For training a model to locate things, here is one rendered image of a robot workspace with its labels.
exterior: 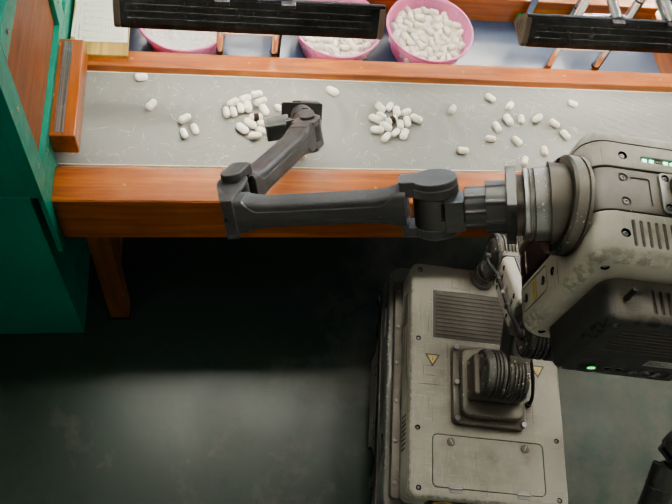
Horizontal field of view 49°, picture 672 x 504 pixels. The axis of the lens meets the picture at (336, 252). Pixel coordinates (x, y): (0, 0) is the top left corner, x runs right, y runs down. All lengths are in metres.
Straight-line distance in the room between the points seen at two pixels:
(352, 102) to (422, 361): 0.74
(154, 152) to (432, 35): 0.92
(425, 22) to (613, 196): 1.27
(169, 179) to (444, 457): 0.99
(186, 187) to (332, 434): 0.99
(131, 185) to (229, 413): 0.88
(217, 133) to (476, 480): 1.12
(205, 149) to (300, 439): 0.99
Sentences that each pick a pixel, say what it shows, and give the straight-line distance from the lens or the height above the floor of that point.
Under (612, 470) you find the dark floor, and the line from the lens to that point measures 2.72.
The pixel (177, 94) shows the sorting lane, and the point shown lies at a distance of 2.07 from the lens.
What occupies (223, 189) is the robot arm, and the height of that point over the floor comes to 1.19.
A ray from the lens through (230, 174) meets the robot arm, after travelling 1.38.
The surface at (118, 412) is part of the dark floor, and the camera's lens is 2.45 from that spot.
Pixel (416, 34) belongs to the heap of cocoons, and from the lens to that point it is 2.32.
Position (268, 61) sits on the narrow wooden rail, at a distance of 2.12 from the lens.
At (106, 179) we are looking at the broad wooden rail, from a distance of 1.89.
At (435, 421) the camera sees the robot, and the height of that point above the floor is 0.47.
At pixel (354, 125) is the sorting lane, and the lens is 2.05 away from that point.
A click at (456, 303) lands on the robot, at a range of 2.15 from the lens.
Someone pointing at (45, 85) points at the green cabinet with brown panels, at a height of 0.89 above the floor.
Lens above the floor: 2.35
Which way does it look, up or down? 61 degrees down
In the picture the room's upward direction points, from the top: 18 degrees clockwise
